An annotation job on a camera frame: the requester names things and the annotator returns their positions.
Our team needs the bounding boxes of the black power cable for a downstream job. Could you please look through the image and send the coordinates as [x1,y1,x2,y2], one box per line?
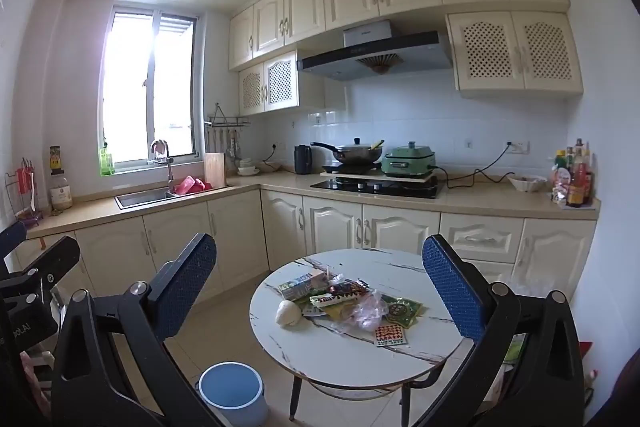
[435,143,516,190]

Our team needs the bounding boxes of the wall utensil rack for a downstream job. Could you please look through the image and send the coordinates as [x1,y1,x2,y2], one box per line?
[204,103,251,158]

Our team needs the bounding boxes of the black electric kettle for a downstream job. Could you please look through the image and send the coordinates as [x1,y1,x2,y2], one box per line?
[293,144,314,175]

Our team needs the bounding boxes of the steel kitchen sink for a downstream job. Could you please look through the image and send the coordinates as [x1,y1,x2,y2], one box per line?
[114,188,181,209]

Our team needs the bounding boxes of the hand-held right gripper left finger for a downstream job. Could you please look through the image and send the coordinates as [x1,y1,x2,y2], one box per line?
[51,233,223,427]

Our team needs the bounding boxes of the blue plastic bin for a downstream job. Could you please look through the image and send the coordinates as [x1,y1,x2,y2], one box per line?
[198,362,265,427]

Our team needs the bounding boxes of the clear bottle with yellow label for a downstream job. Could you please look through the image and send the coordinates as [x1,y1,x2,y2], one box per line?
[49,146,73,210]

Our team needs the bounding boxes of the small lattice door cabinet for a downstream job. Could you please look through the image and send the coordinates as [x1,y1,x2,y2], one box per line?
[238,49,326,116]

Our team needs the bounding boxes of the large lattice door cabinet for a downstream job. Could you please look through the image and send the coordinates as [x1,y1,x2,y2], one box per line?
[446,11,585,98]

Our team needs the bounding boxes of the wire rack with red utensils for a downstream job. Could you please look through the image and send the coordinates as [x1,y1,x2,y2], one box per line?
[5,158,43,228]

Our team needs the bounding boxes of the green gold foil pouch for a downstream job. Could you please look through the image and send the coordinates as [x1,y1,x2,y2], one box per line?
[381,294,423,327]

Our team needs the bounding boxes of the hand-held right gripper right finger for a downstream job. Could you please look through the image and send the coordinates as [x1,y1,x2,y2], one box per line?
[410,234,586,427]

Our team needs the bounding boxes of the range hood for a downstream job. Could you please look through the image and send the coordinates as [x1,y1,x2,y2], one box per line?
[296,19,455,82]

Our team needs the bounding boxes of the black induction cooker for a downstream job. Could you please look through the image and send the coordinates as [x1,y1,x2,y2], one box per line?
[321,161,383,175]

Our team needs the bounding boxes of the green electric cooker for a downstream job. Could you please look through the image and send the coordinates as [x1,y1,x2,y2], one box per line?
[381,141,440,178]

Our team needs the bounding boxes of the green drink carton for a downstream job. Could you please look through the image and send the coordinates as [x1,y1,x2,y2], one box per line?
[277,271,326,302]

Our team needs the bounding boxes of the black gas stove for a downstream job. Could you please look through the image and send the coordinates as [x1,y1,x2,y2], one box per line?
[310,177,446,200]

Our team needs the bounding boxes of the white bowl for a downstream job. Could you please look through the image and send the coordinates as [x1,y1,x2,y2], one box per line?
[508,173,548,194]

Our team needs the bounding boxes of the round white marble table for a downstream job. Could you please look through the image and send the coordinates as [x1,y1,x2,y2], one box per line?
[249,248,473,413]

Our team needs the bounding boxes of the black wok with lid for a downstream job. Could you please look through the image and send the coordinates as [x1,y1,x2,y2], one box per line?
[310,137,386,164]

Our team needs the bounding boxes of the clear plastic bag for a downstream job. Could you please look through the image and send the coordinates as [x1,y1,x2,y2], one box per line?
[340,292,391,333]

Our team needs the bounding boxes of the red plastic basin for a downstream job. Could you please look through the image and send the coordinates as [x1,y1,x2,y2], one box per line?
[172,175,213,196]

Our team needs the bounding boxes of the red sausage packet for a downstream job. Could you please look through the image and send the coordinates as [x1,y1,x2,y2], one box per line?
[374,324,410,348]

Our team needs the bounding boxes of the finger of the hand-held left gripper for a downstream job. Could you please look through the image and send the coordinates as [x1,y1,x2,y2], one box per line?
[0,221,27,258]
[4,235,82,296]

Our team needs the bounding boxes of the metal sink faucet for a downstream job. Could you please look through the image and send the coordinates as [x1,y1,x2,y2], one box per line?
[151,139,176,195]

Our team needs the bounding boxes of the wooden cutting board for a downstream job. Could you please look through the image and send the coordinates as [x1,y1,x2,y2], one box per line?
[203,152,227,188]

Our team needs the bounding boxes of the cluster of condiment bottles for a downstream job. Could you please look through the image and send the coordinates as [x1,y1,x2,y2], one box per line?
[551,138,597,210]

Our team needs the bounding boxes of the cream base cabinets with counter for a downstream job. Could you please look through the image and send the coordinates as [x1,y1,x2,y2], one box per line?
[25,172,601,308]

